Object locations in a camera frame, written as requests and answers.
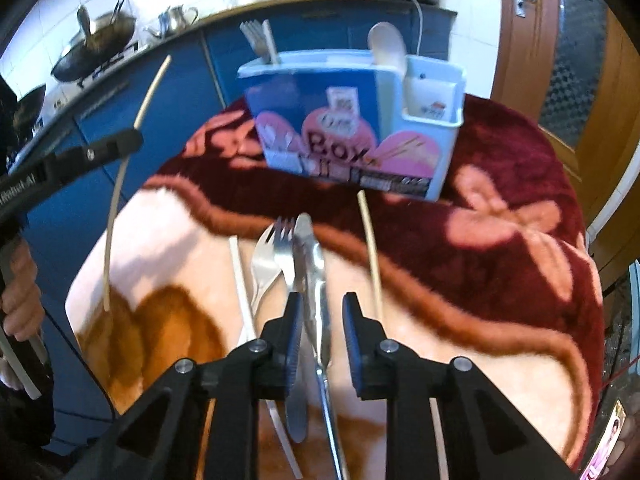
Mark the steel kettle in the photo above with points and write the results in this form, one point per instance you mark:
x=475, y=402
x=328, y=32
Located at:
x=172, y=20

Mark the dark steel wok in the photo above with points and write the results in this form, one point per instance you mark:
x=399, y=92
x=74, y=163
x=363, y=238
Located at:
x=95, y=50

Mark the light blue utensil box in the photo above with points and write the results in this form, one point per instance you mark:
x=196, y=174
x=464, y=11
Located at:
x=320, y=95

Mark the beige chopstick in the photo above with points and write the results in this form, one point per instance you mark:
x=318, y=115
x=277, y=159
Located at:
x=116, y=195
x=372, y=260

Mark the steel ladle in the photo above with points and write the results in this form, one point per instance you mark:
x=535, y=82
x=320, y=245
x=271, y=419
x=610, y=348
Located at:
x=85, y=22

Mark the person's left hand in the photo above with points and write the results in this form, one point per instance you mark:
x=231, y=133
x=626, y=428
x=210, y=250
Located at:
x=22, y=305

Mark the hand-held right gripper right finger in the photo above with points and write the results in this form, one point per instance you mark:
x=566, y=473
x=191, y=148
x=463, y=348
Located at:
x=350, y=340

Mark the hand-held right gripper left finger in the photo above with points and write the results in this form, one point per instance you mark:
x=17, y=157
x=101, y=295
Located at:
x=295, y=340

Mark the white spoon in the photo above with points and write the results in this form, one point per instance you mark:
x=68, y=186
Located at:
x=387, y=42

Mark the wooden door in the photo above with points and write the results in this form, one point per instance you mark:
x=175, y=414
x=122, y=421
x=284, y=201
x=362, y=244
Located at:
x=575, y=85

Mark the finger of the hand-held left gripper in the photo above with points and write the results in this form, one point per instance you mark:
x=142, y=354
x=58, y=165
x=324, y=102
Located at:
x=100, y=150

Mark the small black wok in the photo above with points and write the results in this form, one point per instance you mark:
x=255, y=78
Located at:
x=30, y=107

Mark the steel knife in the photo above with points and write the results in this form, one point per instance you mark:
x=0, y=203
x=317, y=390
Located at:
x=312, y=280

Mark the red and pink plush blanket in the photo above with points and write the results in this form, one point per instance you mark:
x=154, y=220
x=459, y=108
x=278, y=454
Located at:
x=500, y=270

